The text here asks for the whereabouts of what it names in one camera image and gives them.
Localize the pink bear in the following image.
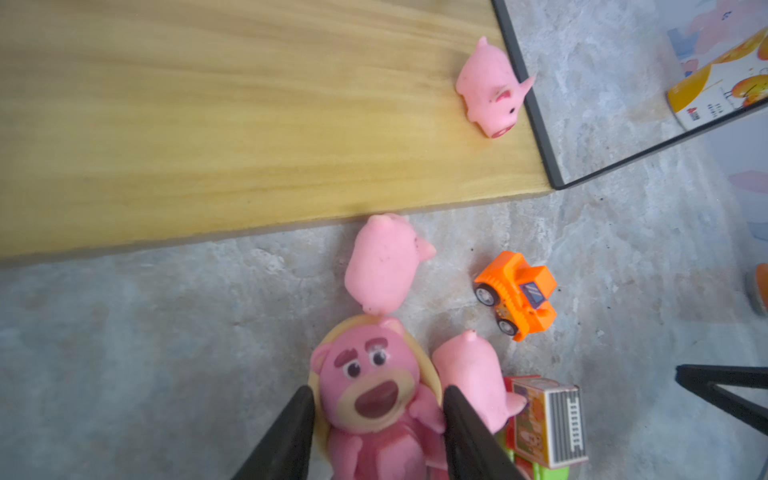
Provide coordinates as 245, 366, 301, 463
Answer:
309, 315, 449, 479

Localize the pink pig near shelf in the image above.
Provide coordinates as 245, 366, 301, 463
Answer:
344, 213, 436, 316

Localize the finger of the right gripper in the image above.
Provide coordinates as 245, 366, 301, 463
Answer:
675, 364, 767, 435

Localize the orange toy bulldozer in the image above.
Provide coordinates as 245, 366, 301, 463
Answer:
473, 251, 558, 342

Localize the green truck with box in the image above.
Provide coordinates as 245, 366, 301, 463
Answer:
496, 375, 588, 479

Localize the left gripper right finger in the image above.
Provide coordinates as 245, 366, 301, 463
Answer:
443, 385, 525, 480

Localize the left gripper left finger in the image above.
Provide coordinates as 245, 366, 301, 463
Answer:
232, 385, 315, 480

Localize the pink pig in pile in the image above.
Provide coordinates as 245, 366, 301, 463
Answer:
431, 329, 528, 434

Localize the orange soda can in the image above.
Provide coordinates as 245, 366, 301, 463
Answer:
745, 263, 768, 317

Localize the pink pig on shelf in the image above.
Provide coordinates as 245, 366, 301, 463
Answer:
455, 36, 535, 139

